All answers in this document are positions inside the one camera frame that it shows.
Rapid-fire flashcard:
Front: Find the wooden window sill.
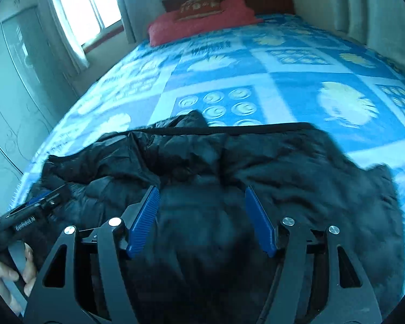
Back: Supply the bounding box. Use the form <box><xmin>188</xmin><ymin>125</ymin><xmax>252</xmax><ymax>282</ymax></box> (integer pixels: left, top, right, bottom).
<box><xmin>82</xmin><ymin>25</ymin><xmax>126</xmax><ymax>53</ymax></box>

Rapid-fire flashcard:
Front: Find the window with white frame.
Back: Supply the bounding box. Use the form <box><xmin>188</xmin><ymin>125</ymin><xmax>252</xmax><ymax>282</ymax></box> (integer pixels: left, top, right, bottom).
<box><xmin>45</xmin><ymin>0</ymin><xmax>123</xmax><ymax>46</ymax></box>

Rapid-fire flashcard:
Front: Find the pale long curtain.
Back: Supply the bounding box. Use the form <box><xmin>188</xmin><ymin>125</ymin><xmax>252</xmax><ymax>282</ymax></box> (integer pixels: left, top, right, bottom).
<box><xmin>327</xmin><ymin>0</ymin><xmax>394</xmax><ymax>46</ymax></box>

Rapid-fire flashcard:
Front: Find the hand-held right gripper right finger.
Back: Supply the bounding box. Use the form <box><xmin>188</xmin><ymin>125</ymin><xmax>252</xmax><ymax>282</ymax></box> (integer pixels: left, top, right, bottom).
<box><xmin>244</xmin><ymin>185</ymin><xmax>383</xmax><ymax>324</ymax></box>

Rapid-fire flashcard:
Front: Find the white patterned wardrobe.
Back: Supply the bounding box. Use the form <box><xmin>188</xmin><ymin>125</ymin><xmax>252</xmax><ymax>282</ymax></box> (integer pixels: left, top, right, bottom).
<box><xmin>0</xmin><ymin>3</ymin><xmax>79</xmax><ymax>217</ymax></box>

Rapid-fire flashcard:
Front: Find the person's left hand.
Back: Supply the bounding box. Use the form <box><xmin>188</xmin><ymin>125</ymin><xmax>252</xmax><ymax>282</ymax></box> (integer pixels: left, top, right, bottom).
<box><xmin>0</xmin><ymin>243</ymin><xmax>38</xmax><ymax>315</ymax></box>

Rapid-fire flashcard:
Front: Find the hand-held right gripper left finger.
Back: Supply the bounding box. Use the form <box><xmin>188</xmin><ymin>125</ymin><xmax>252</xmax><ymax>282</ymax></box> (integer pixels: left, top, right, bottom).
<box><xmin>22</xmin><ymin>185</ymin><xmax>161</xmax><ymax>324</ymax></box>

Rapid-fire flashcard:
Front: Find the black puffer jacket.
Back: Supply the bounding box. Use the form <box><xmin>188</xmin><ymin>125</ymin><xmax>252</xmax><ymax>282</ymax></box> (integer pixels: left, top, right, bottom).
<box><xmin>25</xmin><ymin>110</ymin><xmax>405</xmax><ymax>324</ymax></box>

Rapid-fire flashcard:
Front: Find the pink pillow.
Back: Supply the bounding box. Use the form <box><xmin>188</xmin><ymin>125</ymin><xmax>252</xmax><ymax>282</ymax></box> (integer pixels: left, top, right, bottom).
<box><xmin>147</xmin><ymin>0</ymin><xmax>265</xmax><ymax>47</ymax></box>

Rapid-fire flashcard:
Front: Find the grey-blue curtain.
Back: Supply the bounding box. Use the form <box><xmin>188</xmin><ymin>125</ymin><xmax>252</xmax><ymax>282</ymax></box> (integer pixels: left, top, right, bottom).
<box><xmin>111</xmin><ymin>0</ymin><xmax>137</xmax><ymax>45</ymax></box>

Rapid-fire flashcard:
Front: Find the blue patterned bed sheet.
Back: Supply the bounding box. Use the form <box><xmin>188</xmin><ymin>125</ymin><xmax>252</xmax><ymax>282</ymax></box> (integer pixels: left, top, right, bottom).
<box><xmin>8</xmin><ymin>13</ymin><xmax>405</xmax><ymax>311</ymax></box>

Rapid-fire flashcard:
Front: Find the white curtain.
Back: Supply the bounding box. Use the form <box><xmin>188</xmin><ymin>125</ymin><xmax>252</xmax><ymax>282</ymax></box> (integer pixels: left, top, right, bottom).
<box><xmin>37</xmin><ymin>0</ymin><xmax>90</xmax><ymax>73</ymax></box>

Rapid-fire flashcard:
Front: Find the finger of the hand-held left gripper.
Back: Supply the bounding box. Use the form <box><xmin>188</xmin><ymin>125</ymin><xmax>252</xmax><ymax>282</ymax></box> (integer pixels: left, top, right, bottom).
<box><xmin>45</xmin><ymin>184</ymin><xmax>72</xmax><ymax>210</ymax></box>
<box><xmin>26</xmin><ymin>191</ymin><xmax>53</xmax><ymax>207</ymax></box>

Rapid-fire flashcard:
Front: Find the brown printed cushion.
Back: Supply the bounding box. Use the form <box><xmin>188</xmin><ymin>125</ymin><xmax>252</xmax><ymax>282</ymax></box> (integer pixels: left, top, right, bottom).
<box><xmin>176</xmin><ymin>0</ymin><xmax>224</xmax><ymax>22</ymax></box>

